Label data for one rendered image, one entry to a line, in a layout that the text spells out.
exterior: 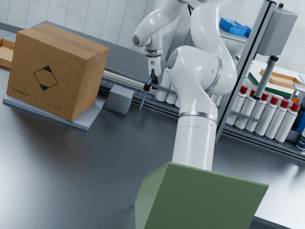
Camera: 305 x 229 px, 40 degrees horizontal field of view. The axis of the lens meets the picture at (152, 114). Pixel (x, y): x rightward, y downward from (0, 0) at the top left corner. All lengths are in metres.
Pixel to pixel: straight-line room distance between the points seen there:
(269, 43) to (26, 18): 3.85
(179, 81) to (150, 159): 0.44
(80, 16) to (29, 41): 3.50
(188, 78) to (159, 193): 0.37
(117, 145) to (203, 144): 0.52
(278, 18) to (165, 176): 0.95
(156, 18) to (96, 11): 3.30
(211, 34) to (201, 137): 0.38
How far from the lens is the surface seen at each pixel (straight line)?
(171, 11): 1.83
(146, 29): 1.85
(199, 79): 1.29
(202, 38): 1.42
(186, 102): 1.26
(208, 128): 1.23
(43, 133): 1.60
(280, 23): 1.81
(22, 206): 1.25
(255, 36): 1.81
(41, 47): 1.65
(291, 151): 2.14
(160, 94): 2.02
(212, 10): 1.48
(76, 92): 1.62
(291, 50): 5.65
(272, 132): 2.11
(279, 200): 1.74
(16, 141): 1.52
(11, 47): 2.35
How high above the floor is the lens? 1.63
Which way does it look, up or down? 24 degrees down
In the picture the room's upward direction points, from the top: 19 degrees clockwise
